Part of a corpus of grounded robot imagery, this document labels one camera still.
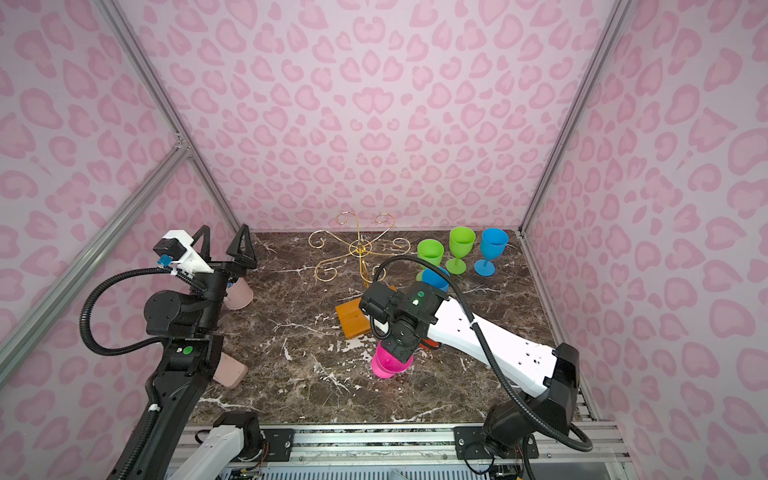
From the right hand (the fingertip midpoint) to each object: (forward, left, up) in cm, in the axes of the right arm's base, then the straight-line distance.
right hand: (402, 343), depth 70 cm
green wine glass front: (+35, -9, -7) cm, 37 cm away
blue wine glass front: (+36, -28, -4) cm, 46 cm away
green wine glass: (+37, -18, -4) cm, 41 cm away
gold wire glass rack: (+19, +10, +12) cm, 25 cm away
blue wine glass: (+22, -7, -4) cm, 24 cm away
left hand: (+13, +35, +26) cm, 46 cm away
